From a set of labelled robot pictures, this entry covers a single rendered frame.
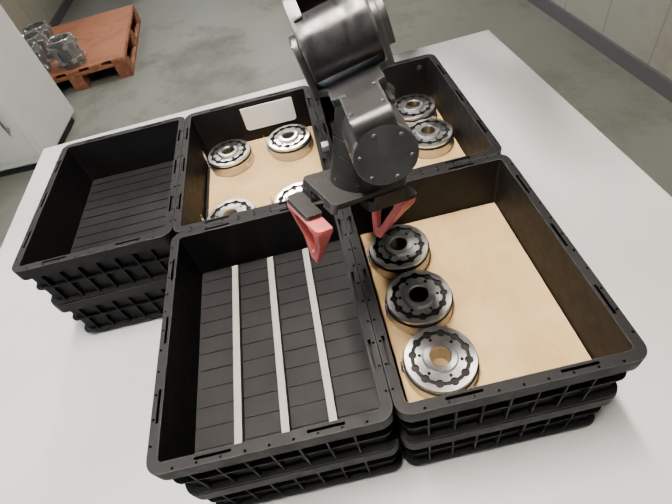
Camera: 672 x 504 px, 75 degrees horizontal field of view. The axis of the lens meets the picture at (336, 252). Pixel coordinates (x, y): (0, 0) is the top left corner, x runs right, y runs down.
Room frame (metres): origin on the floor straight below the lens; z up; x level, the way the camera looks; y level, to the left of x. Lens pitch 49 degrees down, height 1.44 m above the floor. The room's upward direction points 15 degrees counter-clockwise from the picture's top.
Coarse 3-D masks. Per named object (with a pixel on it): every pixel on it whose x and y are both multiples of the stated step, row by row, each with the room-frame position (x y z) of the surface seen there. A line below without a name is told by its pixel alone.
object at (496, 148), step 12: (408, 60) 0.96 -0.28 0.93; (420, 60) 0.96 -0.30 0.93; (432, 60) 0.93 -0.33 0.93; (444, 72) 0.87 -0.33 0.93; (312, 96) 0.92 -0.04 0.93; (456, 96) 0.77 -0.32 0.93; (468, 108) 0.72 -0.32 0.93; (324, 120) 0.81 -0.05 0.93; (480, 120) 0.67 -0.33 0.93; (324, 132) 0.77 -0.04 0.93; (480, 132) 0.64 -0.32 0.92; (492, 144) 0.60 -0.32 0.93; (468, 156) 0.58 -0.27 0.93; (480, 156) 0.57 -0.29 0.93; (420, 168) 0.58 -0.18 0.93; (432, 168) 0.58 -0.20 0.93
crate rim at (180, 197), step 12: (264, 96) 0.97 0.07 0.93; (276, 96) 0.96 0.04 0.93; (216, 108) 0.98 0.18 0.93; (228, 108) 0.97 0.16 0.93; (312, 108) 0.87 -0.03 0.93; (312, 120) 0.82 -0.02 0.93; (324, 156) 0.69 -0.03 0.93; (180, 168) 0.77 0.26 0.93; (324, 168) 0.65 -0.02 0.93; (180, 180) 0.73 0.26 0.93; (180, 192) 0.70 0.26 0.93; (180, 204) 0.68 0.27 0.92; (276, 204) 0.59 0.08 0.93; (180, 216) 0.63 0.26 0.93; (228, 216) 0.59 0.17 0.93; (240, 216) 0.58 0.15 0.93; (180, 228) 0.59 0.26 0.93; (192, 228) 0.59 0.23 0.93
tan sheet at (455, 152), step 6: (438, 114) 0.87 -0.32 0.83; (330, 126) 0.94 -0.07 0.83; (330, 132) 0.91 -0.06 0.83; (456, 144) 0.74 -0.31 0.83; (450, 150) 0.73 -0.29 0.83; (456, 150) 0.73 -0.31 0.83; (444, 156) 0.72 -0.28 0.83; (450, 156) 0.71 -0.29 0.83; (456, 156) 0.71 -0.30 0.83; (462, 156) 0.70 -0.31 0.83; (420, 162) 0.72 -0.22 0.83; (426, 162) 0.71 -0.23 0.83; (432, 162) 0.71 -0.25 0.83; (438, 162) 0.70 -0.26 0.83; (414, 168) 0.70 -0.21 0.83
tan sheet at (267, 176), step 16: (256, 144) 0.94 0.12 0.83; (256, 160) 0.88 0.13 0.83; (272, 160) 0.86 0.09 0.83; (304, 160) 0.83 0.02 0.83; (240, 176) 0.83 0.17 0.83; (256, 176) 0.82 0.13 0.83; (272, 176) 0.80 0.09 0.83; (288, 176) 0.79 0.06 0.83; (224, 192) 0.79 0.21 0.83; (240, 192) 0.78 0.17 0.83; (256, 192) 0.76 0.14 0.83; (272, 192) 0.75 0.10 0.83
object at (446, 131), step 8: (424, 120) 0.81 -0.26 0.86; (432, 120) 0.81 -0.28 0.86; (440, 120) 0.80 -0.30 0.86; (416, 128) 0.79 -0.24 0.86; (440, 128) 0.77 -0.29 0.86; (448, 128) 0.76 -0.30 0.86; (416, 136) 0.77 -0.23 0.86; (440, 136) 0.74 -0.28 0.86; (448, 136) 0.74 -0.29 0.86; (424, 144) 0.73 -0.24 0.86; (432, 144) 0.73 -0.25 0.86; (440, 144) 0.72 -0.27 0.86
